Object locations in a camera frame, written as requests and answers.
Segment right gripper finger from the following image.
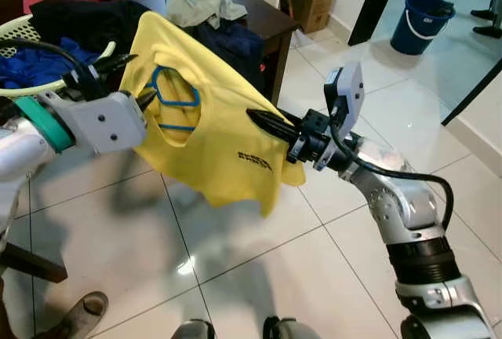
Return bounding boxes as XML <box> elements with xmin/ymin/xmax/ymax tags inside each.
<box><xmin>244</xmin><ymin>108</ymin><xmax>304</xmax><ymax>139</ymax></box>
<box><xmin>257</xmin><ymin>124</ymin><xmax>296</xmax><ymax>151</ymax></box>

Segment yellow shirt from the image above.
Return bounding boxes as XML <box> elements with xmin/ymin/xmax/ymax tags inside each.
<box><xmin>118</xmin><ymin>11</ymin><xmax>307</xmax><ymax>218</ymax></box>

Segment black cloth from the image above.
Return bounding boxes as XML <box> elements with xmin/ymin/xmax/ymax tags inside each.
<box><xmin>30</xmin><ymin>0</ymin><xmax>150</xmax><ymax>53</ymax></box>

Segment blue cloth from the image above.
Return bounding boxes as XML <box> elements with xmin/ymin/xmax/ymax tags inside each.
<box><xmin>0</xmin><ymin>45</ymin><xmax>79</xmax><ymax>89</ymax></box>

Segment grey legs black feet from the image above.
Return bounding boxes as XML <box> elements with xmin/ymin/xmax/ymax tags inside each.
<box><xmin>471</xmin><ymin>0</ymin><xmax>502</xmax><ymax>39</ymax></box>

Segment green plastic laundry basket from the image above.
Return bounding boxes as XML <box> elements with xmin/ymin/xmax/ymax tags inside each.
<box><xmin>0</xmin><ymin>13</ymin><xmax>118</xmax><ymax>98</ymax></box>

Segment dark blue bucket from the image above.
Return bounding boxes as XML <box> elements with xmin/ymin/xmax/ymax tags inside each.
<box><xmin>390</xmin><ymin>0</ymin><xmax>456</xmax><ymax>56</ymax></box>

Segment grey left robot leg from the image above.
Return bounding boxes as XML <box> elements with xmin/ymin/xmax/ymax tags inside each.
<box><xmin>171</xmin><ymin>319</ymin><xmax>216</xmax><ymax>339</ymax></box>

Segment grey slipper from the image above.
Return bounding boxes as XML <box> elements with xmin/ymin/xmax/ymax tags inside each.
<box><xmin>39</xmin><ymin>290</ymin><xmax>109</xmax><ymax>339</ymax></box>

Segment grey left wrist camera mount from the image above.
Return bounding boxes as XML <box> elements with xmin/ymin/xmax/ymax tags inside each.
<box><xmin>51</xmin><ymin>90</ymin><xmax>150</xmax><ymax>154</ymax></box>

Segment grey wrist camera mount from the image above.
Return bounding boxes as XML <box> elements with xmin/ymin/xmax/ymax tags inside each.
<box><xmin>314</xmin><ymin>62</ymin><xmax>366</xmax><ymax>171</ymax></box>
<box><xmin>51</xmin><ymin>90</ymin><xmax>150</xmax><ymax>154</ymax></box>

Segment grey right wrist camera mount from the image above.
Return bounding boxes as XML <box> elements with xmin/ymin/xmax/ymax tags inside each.
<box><xmin>314</xmin><ymin>62</ymin><xmax>366</xmax><ymax>171</ymax></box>

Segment glass door black frame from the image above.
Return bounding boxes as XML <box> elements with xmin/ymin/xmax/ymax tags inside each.
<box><xmin>349</xmin><ymin>0</ymin><xmax>502</xmax><ymax>126</ymax></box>

